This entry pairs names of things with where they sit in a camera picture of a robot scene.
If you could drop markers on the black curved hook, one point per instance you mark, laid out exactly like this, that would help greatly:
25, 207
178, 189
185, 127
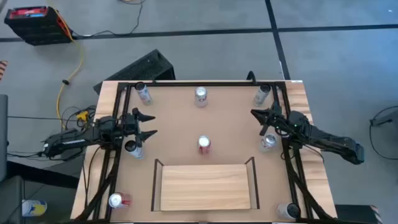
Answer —
250, 74

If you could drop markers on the white and yellow can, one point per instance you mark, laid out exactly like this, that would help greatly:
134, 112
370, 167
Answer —
33, 208

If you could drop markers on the black aluminium table frame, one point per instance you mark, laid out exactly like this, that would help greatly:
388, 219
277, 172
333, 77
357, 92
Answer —
202, 84

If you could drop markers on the orange black striped object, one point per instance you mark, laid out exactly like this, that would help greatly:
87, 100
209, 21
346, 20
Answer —
2, 70

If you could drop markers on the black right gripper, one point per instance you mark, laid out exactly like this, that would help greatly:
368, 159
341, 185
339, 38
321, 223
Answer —
281, 123

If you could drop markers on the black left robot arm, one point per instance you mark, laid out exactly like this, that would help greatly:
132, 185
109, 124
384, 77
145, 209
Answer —
71, 140

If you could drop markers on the black box with hazard stripes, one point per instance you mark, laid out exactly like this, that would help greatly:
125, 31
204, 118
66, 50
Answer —
354, 214

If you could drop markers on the silver diet cola can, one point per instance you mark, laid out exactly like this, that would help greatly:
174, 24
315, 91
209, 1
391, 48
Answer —
270, 140
201, 95

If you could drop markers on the red cola can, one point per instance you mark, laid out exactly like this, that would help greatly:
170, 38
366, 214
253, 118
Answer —
116, 200
204, 142

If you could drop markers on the tan hardboard table mat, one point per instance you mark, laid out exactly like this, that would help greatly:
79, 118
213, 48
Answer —
174, 124

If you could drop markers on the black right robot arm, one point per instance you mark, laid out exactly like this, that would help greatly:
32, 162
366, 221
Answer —
326, 138

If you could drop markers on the wooden tray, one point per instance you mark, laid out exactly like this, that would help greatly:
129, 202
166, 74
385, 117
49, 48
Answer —
205, 186

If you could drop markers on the black perforated box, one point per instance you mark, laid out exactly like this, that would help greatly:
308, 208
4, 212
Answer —
146, 67

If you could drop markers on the grey cabinet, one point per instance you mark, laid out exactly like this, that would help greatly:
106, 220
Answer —
2, 137

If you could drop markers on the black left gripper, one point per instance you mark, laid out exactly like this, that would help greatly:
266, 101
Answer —
129, 124

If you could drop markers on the black and red tool case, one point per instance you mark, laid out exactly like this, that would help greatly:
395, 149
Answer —
37, 28

